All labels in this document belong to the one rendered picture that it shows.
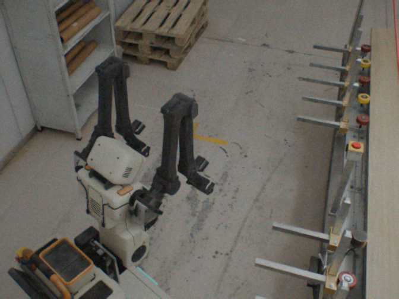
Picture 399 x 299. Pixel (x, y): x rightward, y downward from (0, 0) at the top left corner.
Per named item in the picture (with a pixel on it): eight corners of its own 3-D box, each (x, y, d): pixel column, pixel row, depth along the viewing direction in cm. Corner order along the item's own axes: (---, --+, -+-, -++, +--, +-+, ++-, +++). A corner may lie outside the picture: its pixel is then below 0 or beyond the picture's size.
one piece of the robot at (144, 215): (143, 226, 186) (144, 207, 179) (135, 220, 188) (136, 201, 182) (160, 215, 192) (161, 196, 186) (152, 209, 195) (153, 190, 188)
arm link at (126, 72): (104, 58, 193) (120, 67, 188) (114, 54, 197) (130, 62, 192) (113, 133, 222) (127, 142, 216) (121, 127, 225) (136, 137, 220)
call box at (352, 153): (344, 160, 215) (348, 148, 210) (345, 151, 220) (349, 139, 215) (358, 163, 214) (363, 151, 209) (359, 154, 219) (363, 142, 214)
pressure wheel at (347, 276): (332, 296, 198) (338, 283, 190) (333, 281, 204) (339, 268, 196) (350, 301, 196) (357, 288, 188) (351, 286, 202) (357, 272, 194)
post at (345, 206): (322, 259, 232) (344, 200, 200) (322, 254, 235) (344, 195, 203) (328, 261, 232) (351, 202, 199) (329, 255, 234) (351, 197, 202)
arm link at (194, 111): (170, 96, 172) (190, 107, 166) (180, 89, 175) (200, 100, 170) (174, 172, 201) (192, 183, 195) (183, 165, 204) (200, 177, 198)
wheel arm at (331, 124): (295, 121, 297) (297, 116, 294) (297, 118, 299) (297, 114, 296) (361, 134, 288) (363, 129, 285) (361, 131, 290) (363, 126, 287)
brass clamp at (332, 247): (326, 250, 215) (328, 244, 212) (328, 229, 225) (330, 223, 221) (338, 253, 214) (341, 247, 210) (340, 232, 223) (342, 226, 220)
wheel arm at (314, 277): (253, 267, 206) (255, 262, 203) (255, 261, 208) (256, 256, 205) (347, 292, 197) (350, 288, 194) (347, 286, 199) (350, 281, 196)
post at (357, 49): (339, 102, 339) (355, 47, 306) (340, 100, 341) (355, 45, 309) (344, 103, 338) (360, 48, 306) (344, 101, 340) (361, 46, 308)
